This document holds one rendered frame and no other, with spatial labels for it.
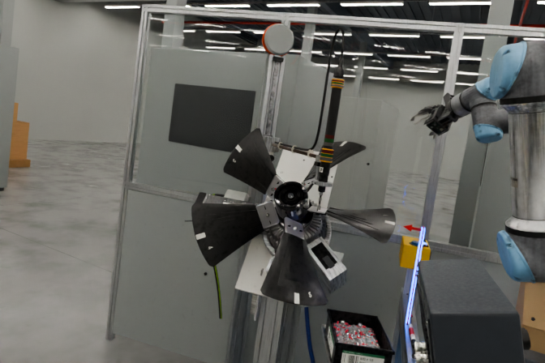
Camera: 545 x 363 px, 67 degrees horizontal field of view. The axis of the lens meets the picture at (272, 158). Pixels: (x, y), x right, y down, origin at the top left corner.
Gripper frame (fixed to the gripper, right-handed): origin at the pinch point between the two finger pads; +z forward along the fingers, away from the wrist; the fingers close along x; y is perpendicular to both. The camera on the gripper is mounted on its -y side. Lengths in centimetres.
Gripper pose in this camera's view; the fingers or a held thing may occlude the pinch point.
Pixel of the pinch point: (422, 125)
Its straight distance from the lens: 167.9
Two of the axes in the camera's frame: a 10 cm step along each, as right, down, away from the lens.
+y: -5.1, 7.4, -4.4
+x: 8.0, 6.0, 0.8
